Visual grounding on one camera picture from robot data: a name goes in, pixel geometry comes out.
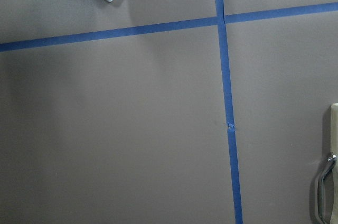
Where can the bamboo cutting board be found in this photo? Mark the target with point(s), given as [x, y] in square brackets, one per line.
[329, 167]

